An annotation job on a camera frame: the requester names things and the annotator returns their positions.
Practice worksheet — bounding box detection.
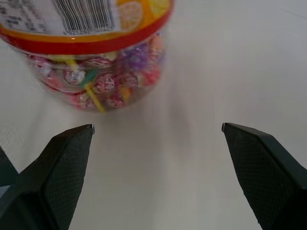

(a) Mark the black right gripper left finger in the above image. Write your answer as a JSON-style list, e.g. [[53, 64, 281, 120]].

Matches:
[[0, 124, 95, 230]]

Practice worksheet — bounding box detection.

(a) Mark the purple wrapped lollipop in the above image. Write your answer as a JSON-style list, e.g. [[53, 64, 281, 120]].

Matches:
[[122, 42, 156, 72]]

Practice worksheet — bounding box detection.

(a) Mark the pink wrapped lollipop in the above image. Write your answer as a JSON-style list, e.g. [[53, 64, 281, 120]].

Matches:
[[138, 64, 162, 87]]

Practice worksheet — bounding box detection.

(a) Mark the clear plastic lollipop jar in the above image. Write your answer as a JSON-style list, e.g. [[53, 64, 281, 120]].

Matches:
[[0, 0, 175, 113]]

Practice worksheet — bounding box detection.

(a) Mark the red white wrapped lollipop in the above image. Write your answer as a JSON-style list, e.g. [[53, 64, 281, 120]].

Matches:
[[61, 67, 85, 85], [95, 74, 118, 95], [105, 92, 128, 109]]

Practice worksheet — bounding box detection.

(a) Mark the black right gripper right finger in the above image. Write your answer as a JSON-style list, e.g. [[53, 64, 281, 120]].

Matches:
[[222, 122, 307, 230]]

